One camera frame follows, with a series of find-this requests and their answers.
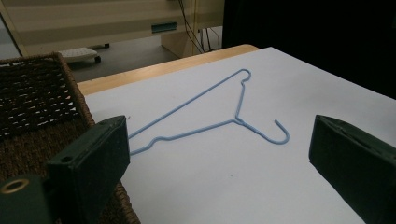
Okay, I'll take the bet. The beige cabinet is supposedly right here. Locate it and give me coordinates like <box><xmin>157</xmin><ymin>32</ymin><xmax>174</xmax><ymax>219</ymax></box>
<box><xmin>0</xmin><ymin>0</ymin><xmax>225</xmax><ymax>59</ymax></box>

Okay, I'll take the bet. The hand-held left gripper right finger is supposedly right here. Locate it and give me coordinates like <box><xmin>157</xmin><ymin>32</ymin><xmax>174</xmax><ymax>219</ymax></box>
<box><xmin>308</xmin><ymin>114</ymin><xmax>396</xmax><ymax>224</ymax></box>

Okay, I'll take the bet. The white wheeled platform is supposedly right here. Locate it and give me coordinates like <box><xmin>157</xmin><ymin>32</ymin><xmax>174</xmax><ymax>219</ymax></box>
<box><xmin>58</xmin><ymin>47</ymin><xmax>102</xmax><ymax>64</ymax></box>

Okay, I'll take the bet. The blue wire clothes hanger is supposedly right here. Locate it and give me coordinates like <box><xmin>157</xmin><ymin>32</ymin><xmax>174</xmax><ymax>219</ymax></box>
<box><xmin>128</xmin><ymin>68</ymin><xmax>290</xmax><ymax>156</ymax></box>

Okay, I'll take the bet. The white table cover sheet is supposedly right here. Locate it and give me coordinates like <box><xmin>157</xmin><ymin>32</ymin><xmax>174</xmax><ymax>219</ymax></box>
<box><xmin>84</xmin><ymin>47</ymin><xmax>396</xmax><ymax>224</ymax></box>

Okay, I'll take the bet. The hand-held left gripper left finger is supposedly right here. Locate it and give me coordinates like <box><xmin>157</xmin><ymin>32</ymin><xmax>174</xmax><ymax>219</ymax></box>
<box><xmin>0</xmin><ymin>115</ymin><xmax>131</xmax><ymax>224</ymax></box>

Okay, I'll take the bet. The black cable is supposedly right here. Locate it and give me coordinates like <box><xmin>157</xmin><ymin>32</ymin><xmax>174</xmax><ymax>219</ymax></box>
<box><xmin>177</xmin><ymin>0</ymin><xmax>220</xmax><ymax>54</ymax></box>

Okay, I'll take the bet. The brown woven basket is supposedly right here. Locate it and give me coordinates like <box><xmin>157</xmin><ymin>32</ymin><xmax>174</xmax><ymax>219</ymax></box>
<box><xmin>0</xmin><ymin>51</ymin><xmax>142</xmax><ymax>224</ymax></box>

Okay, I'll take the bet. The black curtain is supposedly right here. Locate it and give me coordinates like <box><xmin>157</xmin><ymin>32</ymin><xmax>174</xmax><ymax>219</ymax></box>
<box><xmin>221</xmin><ymin>0</ymin><xmax>396</xmax><ymax>101</ymax></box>

